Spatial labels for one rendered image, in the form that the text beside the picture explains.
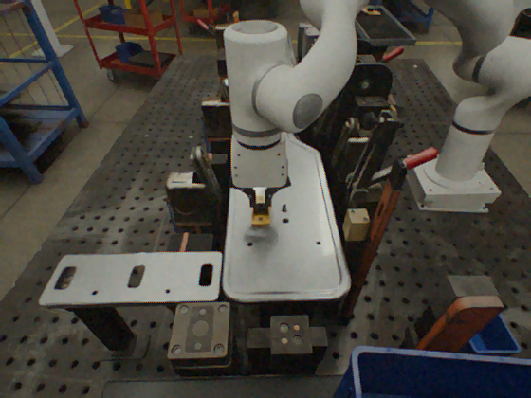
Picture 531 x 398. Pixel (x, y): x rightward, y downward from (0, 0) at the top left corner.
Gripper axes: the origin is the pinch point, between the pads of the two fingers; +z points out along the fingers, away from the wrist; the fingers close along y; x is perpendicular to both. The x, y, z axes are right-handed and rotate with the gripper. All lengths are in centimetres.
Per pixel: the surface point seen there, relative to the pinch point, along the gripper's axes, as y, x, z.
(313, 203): -11.3, -2.0, 2.8
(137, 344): 30.0, 15.0, 32.3
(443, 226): -59, -21, 33
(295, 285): -5.7, 17.7, 2.9
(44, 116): 177, -193, 85
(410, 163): -27.1, 0.8, -9.4
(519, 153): -201, -156, 103
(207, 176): 10.7, -3.9, -3.4
